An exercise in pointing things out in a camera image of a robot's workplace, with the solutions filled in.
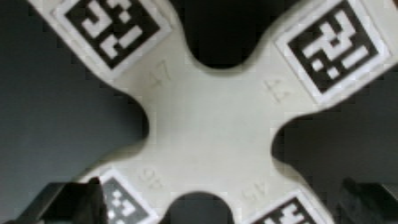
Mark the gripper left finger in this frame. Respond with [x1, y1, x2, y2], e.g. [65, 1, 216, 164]
[10, 177, 108, 224]

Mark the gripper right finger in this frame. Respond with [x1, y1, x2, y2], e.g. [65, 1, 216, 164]
[335, 178, 398, 224]

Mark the white cross-shaped table base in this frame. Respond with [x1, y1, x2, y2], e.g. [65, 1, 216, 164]
[26, 0, 398, 224]

